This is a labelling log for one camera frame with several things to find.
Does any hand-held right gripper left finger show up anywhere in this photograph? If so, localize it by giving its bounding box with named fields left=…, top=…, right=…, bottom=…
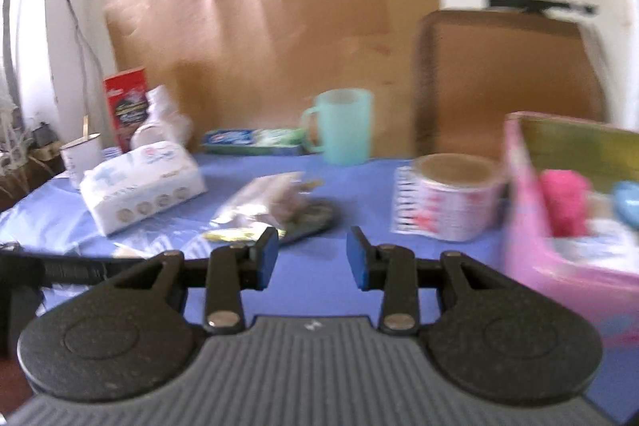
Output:
left=112, top=227, right=279, bottom=335

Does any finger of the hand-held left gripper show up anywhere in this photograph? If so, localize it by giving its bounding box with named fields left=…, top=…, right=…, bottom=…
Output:
left=42, top=255, right=151, bottom=288

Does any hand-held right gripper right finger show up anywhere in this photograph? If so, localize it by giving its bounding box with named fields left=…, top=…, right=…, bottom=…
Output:
left=347, top=226, right=512, bottom=335

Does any pink tin box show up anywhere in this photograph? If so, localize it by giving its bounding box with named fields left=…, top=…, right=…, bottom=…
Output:
left=502, top=111, right=639, bottom=357

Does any pink fluffy cloth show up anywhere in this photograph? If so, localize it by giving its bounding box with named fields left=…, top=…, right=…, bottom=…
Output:
left=539, top=170, right=592, bottom=237

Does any white wet wipes pack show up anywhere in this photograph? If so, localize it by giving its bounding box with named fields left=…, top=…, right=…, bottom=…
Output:
left=552, top=217, right=639, bottom=276

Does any blue translucent plastic case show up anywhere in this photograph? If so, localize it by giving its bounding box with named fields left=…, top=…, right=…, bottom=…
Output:
left=613, top=181, right=639, bottom=227

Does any yellow snack packet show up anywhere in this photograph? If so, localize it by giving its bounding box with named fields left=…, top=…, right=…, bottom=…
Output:
left=204, top=226, right=270, bottom=243

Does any clear cracker packet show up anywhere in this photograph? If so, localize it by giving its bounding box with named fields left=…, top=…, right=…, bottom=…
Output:
left=212, top=171, right=320, bottom=232

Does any black glossy flat object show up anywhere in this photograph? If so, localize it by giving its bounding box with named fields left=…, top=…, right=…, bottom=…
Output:
left=277, top=199, right=341, bottom=247

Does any large white tissue pack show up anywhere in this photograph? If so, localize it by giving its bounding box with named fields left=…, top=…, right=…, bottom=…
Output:
left=80, top=141, right=209, bottom=237

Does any white paper cup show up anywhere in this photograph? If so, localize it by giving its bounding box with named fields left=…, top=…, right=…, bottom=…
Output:
left=60, top=133, right=103, bottom=190

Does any white can with red label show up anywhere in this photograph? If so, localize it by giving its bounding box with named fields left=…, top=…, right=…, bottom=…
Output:
left=412, top=153, right=507, bottom=242

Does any toothpaste box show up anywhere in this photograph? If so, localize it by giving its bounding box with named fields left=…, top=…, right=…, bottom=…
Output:
left=202, top=127, right=313, bottom=156

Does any green plastic cup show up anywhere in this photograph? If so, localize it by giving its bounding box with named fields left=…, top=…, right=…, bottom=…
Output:
left=301, top=88, right=374, bottom=166

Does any black charger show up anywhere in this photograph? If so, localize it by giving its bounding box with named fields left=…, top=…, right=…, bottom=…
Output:
left=32, top=121, right=54, bottom=148

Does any plastic bag of paper plates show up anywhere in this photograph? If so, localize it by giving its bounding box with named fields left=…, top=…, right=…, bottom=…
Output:
left=131, top=85, right=193, bottom=152

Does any red snack box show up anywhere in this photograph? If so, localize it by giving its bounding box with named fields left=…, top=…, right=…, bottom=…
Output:
left=104, top=67, right=149, bottom=152

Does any brown woven chair back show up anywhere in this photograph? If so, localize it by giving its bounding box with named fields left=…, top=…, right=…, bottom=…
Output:
left=412, top=9, right=612, bottom=160

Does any wood-grain vinyl sheet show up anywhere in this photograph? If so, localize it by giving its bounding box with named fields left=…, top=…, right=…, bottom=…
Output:
left=102, top=0, right=443, bottom=152

